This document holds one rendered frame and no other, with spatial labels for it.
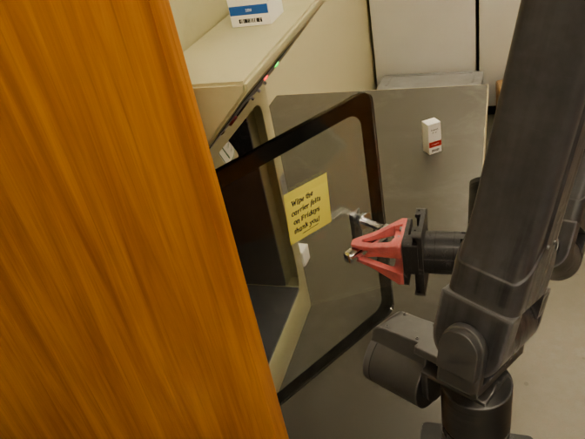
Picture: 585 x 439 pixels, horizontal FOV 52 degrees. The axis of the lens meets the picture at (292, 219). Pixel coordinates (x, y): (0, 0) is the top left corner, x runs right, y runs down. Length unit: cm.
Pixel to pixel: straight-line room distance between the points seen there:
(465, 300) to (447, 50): 339
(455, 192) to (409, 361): 92
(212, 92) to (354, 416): 57
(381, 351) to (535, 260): 18
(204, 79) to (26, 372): 48
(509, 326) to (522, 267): 4
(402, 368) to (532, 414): 165
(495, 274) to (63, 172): 40
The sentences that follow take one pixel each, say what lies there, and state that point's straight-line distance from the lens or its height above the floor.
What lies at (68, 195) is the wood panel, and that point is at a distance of 62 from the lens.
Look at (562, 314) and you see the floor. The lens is 252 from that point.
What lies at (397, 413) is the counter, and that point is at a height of 94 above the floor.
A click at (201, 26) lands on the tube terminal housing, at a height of 152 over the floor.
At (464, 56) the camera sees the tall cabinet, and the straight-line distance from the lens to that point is 382.
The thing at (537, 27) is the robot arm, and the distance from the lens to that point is 40.
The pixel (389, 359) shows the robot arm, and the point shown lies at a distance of 55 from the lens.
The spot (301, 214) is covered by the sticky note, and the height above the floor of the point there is 127.
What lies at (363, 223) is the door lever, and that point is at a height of 120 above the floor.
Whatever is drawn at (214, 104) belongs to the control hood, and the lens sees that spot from 59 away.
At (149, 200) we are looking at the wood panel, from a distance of 57.
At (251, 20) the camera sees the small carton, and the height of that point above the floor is 152.
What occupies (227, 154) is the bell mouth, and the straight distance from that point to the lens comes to 84.
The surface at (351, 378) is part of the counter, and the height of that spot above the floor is 94.
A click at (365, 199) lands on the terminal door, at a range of 87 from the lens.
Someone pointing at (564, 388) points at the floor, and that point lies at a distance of 227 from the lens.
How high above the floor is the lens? 169
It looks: 33 degrees down
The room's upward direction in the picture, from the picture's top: 12 degrees counter-clockwise
